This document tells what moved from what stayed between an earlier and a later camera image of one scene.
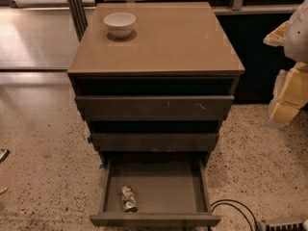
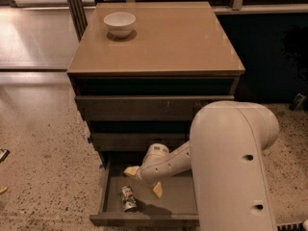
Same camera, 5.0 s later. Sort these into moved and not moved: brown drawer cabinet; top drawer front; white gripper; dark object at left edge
Moved: white gripper
Not moved: top drawer front; brown drawer cabinet; dark object at left edge
